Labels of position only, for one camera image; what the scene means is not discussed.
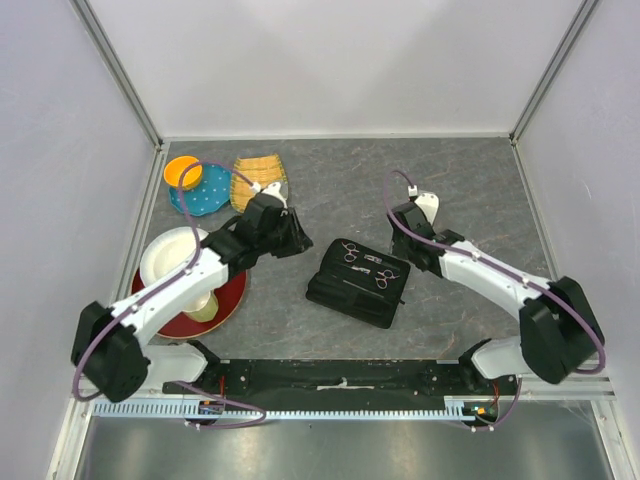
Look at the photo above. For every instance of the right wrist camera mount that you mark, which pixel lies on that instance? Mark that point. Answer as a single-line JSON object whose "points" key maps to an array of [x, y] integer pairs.
{"points": [[427, 202]]}

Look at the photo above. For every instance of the white cable duct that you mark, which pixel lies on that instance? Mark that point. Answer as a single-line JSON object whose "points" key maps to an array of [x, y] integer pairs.
{"points": [[194, 409]]}

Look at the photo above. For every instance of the left aluminium frame post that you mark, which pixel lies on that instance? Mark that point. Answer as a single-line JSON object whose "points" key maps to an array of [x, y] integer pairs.
{"points": [[112, 61]]}

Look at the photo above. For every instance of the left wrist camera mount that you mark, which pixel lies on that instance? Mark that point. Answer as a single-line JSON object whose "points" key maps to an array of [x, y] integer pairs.
{"points": [[277, 189]]}

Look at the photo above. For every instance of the orange bowl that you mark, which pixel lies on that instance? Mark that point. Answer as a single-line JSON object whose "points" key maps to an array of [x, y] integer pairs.
{"points": [[183, 171]]}

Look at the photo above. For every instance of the blue dotted plate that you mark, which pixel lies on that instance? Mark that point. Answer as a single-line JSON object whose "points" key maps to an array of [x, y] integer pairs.
{"points": [[210, 195]]}

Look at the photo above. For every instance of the right aluminium frame post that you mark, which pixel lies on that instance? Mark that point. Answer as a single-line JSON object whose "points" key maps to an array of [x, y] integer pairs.
{"points": [[568, 41]]}

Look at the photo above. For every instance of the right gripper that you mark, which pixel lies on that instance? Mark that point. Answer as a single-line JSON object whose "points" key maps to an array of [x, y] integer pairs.
{"points": [[397, 247]]}

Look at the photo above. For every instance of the red round tray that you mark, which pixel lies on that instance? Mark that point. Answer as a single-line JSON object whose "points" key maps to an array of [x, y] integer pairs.
{"points": [[228, 297]]}

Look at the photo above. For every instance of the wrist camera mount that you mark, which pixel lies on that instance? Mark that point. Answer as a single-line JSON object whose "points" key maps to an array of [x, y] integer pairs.
{"points": [[277, 189], [427, 202]]}

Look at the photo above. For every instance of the aluminium frame post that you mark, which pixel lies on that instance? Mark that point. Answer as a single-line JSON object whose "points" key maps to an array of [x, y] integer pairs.
{"points": [[568, 41], [112, 61]]}

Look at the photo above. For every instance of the white paper plate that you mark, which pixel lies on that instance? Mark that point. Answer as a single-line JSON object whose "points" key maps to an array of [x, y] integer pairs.
{"points": [[166, 252]]}

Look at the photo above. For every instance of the woven bamboo basket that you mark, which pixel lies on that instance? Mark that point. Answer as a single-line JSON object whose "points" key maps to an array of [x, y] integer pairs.
{"points": [[264, 170]]}

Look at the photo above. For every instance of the silver scissors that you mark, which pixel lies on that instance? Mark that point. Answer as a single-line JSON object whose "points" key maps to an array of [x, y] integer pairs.
{"points": [[354, 252], [382, 278]]}

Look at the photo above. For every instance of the yellow-green cup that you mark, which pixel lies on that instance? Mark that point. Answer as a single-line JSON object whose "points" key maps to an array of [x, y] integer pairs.
{"points": [[204, 309]]}

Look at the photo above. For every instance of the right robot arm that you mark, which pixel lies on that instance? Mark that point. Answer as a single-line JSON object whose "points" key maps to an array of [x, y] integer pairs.
{"points": [[558, 331]]}

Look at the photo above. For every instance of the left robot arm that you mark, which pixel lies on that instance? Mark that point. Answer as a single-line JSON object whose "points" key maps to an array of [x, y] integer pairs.
{"points": [[112, 346]]}

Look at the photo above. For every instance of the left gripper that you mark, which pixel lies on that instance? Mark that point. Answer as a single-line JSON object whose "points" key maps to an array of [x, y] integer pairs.
{"points": [[298, 241]]}

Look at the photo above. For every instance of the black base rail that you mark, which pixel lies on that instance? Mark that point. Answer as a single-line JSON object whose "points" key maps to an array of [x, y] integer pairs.
{"points": [[346, 385]]}

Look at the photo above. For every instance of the black zip tool case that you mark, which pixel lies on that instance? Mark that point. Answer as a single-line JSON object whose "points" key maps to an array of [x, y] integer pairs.
{"points": [[337, 287]]}

